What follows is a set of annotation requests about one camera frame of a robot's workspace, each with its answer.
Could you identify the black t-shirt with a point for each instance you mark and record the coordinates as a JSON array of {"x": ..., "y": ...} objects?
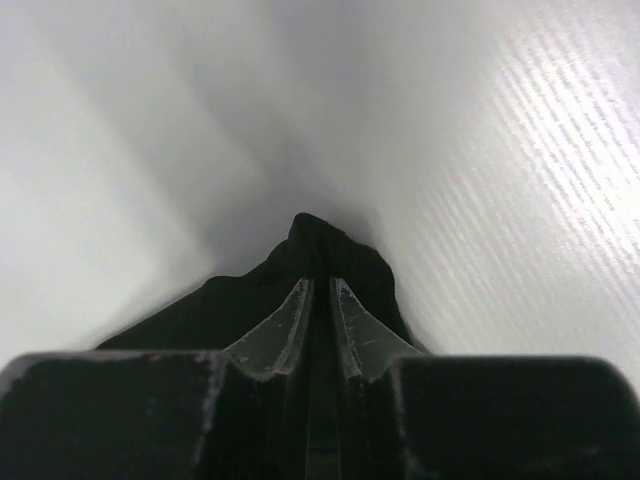
[{"x": 225, "y": 308}]

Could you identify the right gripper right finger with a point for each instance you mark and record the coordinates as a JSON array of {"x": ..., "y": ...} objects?
[{"x": 405, "y": 414}]

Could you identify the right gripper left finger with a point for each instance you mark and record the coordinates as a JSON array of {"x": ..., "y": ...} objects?
[{"x": 239, "y": 414}]

